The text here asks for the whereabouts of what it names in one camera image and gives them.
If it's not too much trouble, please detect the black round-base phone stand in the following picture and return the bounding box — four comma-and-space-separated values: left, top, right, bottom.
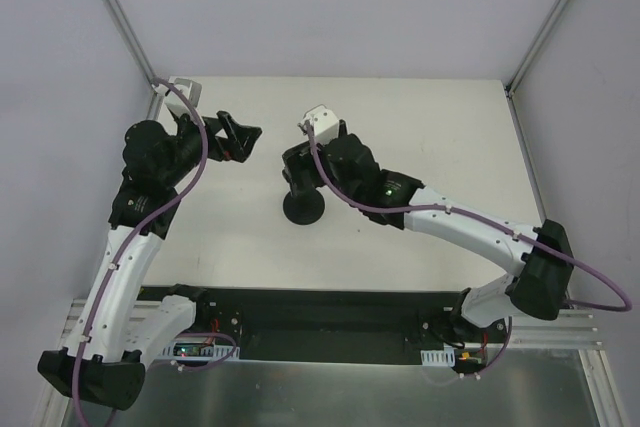
282, 190, 325, 226

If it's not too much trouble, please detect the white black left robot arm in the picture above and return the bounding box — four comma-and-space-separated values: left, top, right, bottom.
37, 111, 262, 411

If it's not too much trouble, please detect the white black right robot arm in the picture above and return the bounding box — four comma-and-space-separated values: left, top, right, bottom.
282, 121, 573, 346

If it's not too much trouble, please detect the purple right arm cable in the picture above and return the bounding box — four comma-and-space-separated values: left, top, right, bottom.
307, 127, 632, 312

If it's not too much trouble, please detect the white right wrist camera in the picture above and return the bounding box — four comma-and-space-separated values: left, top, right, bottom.
299, 104, 340, 145

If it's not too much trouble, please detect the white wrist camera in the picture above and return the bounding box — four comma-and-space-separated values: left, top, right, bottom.
299, 104, 340, 145
163, 76, 202, 118

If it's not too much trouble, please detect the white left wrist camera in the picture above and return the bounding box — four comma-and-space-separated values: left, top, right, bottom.
163, 76, 202, 118

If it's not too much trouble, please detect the white left cable duct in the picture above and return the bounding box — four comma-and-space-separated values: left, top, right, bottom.
157, 341, 240, 362

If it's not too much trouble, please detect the white cable duct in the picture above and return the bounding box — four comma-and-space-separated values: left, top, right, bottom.
420, 349, 456, 368
157, 341, 240, 362

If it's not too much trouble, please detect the aluminium left frame post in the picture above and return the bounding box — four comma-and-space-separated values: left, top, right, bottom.
102, 0, 156, 86

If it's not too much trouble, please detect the aluminium frame post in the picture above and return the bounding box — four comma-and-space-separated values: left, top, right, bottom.
505, 0, 572, 98
102, 0, 156, 86

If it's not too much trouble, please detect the white right cable duct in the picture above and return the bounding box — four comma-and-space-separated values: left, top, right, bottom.
420, 349, 456, 368

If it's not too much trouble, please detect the aluminium right frame post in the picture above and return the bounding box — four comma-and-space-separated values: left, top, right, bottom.
505, 0, 572, 98

